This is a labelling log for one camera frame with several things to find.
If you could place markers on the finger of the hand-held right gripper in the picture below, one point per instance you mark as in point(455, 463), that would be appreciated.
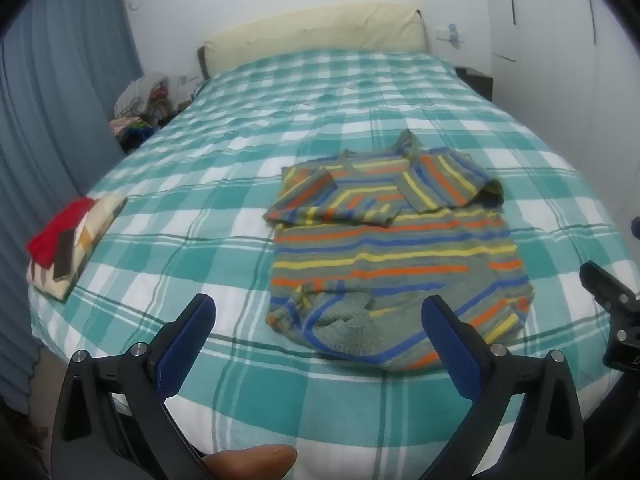
point(607, 285)

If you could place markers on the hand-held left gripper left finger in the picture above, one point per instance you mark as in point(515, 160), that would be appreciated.
point(185, 345)

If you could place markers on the red folded garment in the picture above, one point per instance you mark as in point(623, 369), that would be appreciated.
point(55, 230)

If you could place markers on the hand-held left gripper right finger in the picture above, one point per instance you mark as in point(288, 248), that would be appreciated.
point(450, 345)

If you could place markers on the teal plaid bed blanket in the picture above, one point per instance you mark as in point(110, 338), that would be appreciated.
point(200, 185)

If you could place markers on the person's left hand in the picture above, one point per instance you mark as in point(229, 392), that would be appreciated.
point(250, 461)

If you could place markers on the cream padded headboard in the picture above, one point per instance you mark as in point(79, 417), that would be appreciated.
point(310, 30)

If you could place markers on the white wall outlet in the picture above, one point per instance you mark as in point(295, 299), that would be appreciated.
point(187, 80)

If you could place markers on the dark nightstand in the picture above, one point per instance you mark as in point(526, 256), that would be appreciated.
point(477, 80)

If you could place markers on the striped knit sweater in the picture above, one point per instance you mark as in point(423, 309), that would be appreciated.
point(390, 260)

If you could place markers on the cream patterned folded garment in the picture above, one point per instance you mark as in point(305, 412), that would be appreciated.
point(102, 215)

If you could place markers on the white wall fixture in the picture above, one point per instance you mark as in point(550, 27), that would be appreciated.
point(452, 35)

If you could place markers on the white wardrobe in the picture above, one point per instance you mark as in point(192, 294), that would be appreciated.
point(550, 60)

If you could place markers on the pile of mixed clothes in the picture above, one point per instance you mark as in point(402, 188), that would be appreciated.
point(140, 110)

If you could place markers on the blue curtain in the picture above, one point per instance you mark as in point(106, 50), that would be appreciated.
point(50, 85)

